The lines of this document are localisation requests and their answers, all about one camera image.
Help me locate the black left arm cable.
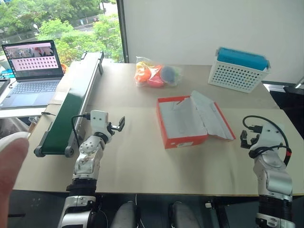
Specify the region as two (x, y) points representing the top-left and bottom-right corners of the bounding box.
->
(71, 114), (91, 152)

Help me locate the black window frame post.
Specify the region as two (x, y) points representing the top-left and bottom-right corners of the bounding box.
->
(117, 0), (129, 64)

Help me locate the clear bag of colourful toys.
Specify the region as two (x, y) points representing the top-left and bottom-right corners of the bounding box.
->
(134, 56), (183, 88)

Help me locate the white perforated plastic basket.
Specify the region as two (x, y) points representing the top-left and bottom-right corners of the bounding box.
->
(208, 48), (271, 94)

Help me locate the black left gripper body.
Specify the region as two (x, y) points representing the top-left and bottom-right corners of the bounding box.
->
(106, 121), (117, 136)

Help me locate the dark grey rounded shape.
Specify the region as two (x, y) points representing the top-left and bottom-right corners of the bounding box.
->
(111, 200), (138, 228)
(169, 201), (199, 228)

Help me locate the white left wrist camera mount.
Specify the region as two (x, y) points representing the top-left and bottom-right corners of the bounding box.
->
(90, 110), (109, 134)

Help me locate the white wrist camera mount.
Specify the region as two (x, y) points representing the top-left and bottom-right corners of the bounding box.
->
(90, 110), (109, 134)
(249, 122), (285, 152)

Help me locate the black side table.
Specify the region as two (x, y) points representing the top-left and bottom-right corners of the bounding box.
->
(261, 80), (304, 116)

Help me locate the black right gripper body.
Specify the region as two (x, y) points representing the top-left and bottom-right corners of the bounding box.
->
(246, 138), (261, 152)

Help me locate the thin white cable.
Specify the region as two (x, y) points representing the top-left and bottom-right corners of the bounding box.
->
(134, 193), (143, 228)

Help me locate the green conveyor belt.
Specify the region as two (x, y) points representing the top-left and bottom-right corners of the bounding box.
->
(34, 51), (105, 158)

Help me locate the grey open laptop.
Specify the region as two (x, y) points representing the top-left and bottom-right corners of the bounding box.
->
(0, 40), (65, 110)

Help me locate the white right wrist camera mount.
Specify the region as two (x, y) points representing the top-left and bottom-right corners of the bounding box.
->
(249, 122), (285, 152)

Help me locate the orange shoe box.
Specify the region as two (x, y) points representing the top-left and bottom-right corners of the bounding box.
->
(156, 90), (237, 150)

